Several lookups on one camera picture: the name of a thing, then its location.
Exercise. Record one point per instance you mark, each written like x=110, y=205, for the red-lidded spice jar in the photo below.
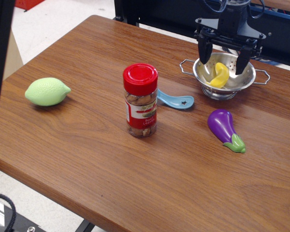
x=140, y=81

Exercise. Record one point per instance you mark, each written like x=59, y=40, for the light wooden panel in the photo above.
x=13, y=58

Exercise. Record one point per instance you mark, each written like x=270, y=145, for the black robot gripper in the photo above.
x=229, y=29

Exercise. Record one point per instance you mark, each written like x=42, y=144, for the light blue ceramic spoon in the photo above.
x=176, y=102

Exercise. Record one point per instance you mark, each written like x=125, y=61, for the green toy lime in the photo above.
x=47, y=91

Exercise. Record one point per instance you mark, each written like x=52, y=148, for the yellow toy banana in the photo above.
x=221, y=76

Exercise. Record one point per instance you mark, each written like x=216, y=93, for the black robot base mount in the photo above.
x=21, y=224

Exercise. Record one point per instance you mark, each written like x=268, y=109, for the red crate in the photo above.
x=27, y=4

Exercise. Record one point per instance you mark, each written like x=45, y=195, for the black metal frame rail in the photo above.
x=179, y=16

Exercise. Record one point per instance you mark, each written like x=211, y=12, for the steel colander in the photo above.
x=235, y=83

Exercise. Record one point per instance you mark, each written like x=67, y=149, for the purple toy eggplant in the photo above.
x=220, y=122

